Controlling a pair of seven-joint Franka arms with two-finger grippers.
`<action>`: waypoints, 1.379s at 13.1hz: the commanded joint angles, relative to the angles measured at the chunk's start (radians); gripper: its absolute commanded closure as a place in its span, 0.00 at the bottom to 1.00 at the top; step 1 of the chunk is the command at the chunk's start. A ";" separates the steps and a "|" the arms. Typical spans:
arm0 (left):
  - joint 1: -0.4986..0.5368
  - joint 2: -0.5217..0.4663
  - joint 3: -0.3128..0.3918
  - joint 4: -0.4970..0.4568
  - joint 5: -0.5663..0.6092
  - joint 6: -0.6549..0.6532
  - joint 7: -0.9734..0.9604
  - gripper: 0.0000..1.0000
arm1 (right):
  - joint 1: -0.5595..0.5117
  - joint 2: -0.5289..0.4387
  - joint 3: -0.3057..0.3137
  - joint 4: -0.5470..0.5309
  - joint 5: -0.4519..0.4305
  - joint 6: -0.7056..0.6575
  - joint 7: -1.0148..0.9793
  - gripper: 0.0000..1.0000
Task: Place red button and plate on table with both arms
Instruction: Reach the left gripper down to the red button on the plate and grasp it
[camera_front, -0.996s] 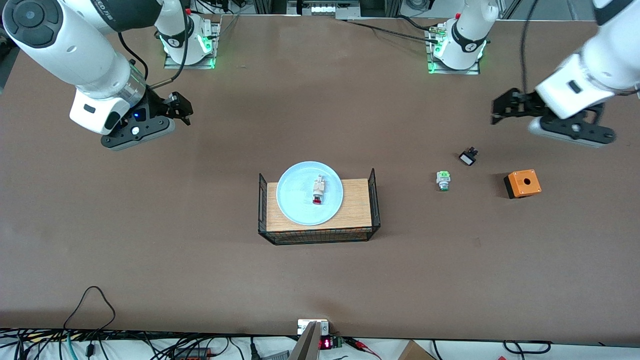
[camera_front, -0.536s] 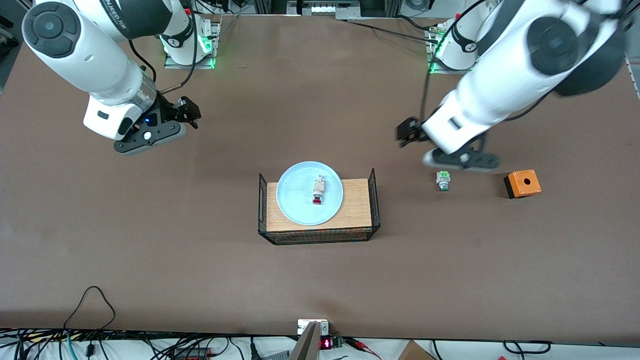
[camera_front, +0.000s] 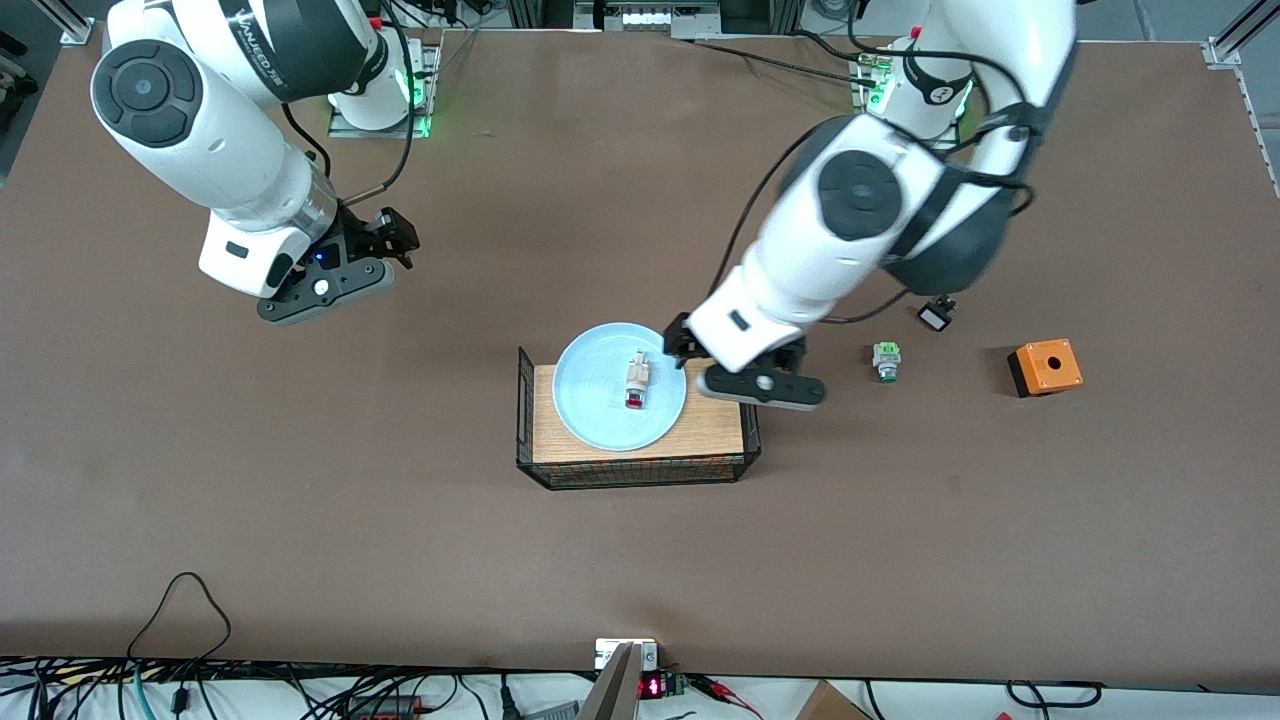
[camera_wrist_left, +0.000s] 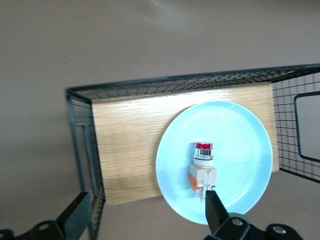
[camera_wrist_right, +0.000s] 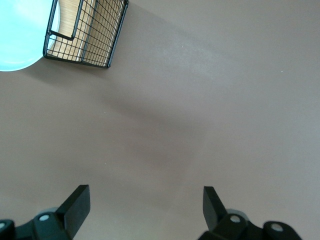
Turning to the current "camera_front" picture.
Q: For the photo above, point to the small black white switch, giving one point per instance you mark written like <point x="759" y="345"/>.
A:
<point x="936" y="319"/>

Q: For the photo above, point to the orange button enclosure box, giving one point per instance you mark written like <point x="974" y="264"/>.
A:
<point x="1050" y="368"/>

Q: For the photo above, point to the silver camera mount bracket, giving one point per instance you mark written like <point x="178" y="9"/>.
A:
<point x="605" y="655"/>

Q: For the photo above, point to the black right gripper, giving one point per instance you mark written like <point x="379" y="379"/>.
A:
<point x="361" y="236"/>

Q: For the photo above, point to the silver device with white ports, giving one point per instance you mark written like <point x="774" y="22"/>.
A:
<point x="645" y="18"/>

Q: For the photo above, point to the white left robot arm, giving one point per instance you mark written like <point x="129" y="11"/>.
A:
<point x="860" y="190"/>

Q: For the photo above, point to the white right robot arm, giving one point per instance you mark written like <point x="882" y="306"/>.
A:
<point x="200" y="130"/>

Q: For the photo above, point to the green push button switch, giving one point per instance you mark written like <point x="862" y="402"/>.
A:
<point x="887" y="360"/>

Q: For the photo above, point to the brown cardboard piece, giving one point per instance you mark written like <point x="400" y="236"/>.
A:
<point x="825" y="705"/>

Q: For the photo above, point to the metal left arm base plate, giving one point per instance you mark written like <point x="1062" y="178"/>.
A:
<point x="858" y="100"/>

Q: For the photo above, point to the red digit display module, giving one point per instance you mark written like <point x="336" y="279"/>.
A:
<point x="652" y="687"/>

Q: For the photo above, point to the wooden board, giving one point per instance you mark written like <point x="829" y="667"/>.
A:
<point x="715" y="430"/>

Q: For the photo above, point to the red push button switch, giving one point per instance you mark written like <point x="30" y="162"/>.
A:
<point x="637" y="380"/>

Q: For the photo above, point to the light blue round plate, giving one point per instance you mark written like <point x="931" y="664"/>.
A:
<point x="590" y="400"/>

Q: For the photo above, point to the orange black device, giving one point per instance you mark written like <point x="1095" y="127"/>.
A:
<point x="385" y="710"/>

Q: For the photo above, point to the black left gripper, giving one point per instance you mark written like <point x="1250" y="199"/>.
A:
<point x="678" y="338"/>

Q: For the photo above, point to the red clip lead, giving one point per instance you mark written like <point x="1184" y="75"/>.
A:
<point x="720" y="688"/>

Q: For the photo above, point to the grey camera pole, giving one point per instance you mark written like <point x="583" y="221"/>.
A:
<point x="612" y="695"/>

